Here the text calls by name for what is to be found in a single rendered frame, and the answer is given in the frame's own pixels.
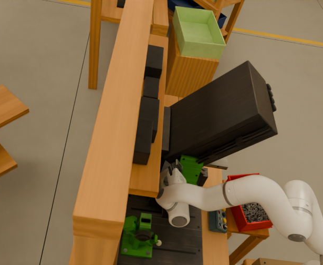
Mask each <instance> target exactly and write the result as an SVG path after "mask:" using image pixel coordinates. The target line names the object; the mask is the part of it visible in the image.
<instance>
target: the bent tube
mask: <svg viewBox="0 0 323 265"><path fill-rule="evenodd" d="M176 165H177V169H178V170H181V172H183V166H182V165H181V163H180V162H179V161H178V160H177V159H176ZM168 171H169V169H168V168H167V169H165V170H163V171H162V172H161V173H160V181H159V187H160V189H162V188H163V187H166V185H165V184H164V182H163V181H164V178H165V177H166V176H167V175H168Z"/></svg>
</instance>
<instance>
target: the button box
mask: <svg viewBox="0 0 323 265"><path fill-rule="evenodd" d="M218 211H220V214H219V212H218ZM223 212H224V213H225V211H223V210H222V209H220V210H215V211H209V225H210V231H212V232H219V233H227V229H224V227H223V225H224V224H226V223H224V222H223V219H224V218H226V217H224V216H223ZM219 216H220V217H221V219H219V218H218V217H219ZM219 222H220V223H221V226H220V225H219Z"/></svg>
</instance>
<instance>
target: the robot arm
mask: <svg viewBox="0 0 323 265"><path fill-rule="evenodd" d="M168 169H169V171H168V184H169V185H168V186H166V187H163V188H162V189H160V190H159V193H158V195H157V197H156V198H155V200H156V202H157V203H158V204H159V205H160V206H161V207H162V208H164V209H165V210H166V211H167V213H168V215H169V223H170V224H171V225H172V226H174V227H184V226H186V225H187V224H188V223H189V222H190V214H189V205H192V206H195V207H197V208H199V209H202V210H204V211H215V210H220V209H225V208H229V207H234V206H239V205H243V204H246V203H251V202H256V203H258V204H259V205H261V207H262V208H263V209H264V211H265V212H266V214H267V215H268V217H269V219H270V220H271V222H272V223H273V225H274V226H275V228H276V229H277V230H278V232H279V233H280V234H281V235H282V236H284V237H285V238H287V239H289V240H291V241H295V242H304V243H305V244H306V245H307V246H308V247H309V248H310V249H311V250H312V251H313V252H315V253H317V254H319V255H320V261H318V260H310V261H307V262H305V263H303V264H302V265H323V216H322V213H321V211H320V207H319V204H318V201H317V198H316V196H315V194H314V192H313V190H312V188H311V187H310V186H309V185H308V184H307V183H305V182H304V181H301V180H292V181H289V182H287V183H286V184H285V185H284V186H283V188H281V187H280V186H279V184H277V183H276V182H274V181H273V180H271V179H269V178H267V177H265V176H262V175H249V176H245V177H242V178H238V179H234V180H231V181H228V182H224V183H222V184H218V185H215V186H212V187H208V188H203V187H200V186H196V185H192V184H187V183H186V179H185V178H184V176H183V175H182V174H181V170H178V169H177V165H176V162H173V163H172V164H171V165H170V166H168Z"/></svg>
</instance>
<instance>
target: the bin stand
mask: <svg viewBox="0 0 323 265"><path fill-rule="evenodd" d="M225 213H226V225H227V239H229V237H230V236H231V235H232V233H240V234H245V235H250V236H249V237H248V238H247V239H246V240H245V241H244V242H243V243H242V244H241V245H240V246H239V247H238V248H237V249H236V250H235V251H234V252H233V253H231V254H230V255H229V256H228V257H229V264H230V265H235V264H236V263H238V262H239V261H240V260H241V259H242V258H243V257H244V256H245V255H247V254H248V253H249V252H250V251H251V250H252V249H253V248H255V247H256V246H257V245H258V244H259V243H260V242H261V241H263V240H266V239H267V238H268V237H269V230H268V228H267V229H259V230H252V231H244V232H239V231H238V228H237V225H236V222H235V220H234V217H233V214H232V211H231V208H230V207H229V208H226V210H225Z"/></svg>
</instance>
